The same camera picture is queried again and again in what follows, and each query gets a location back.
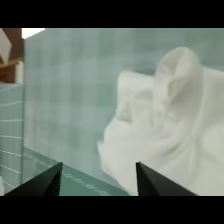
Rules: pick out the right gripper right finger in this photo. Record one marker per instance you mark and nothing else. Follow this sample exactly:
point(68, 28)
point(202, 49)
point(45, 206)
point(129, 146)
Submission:
point(155, 185)

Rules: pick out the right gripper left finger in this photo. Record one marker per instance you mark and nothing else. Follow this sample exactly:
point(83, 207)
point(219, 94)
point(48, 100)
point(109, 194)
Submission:
point(43, 185)

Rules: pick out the white shirt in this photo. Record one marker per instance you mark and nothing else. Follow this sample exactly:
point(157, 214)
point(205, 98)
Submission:
point(173, 133)

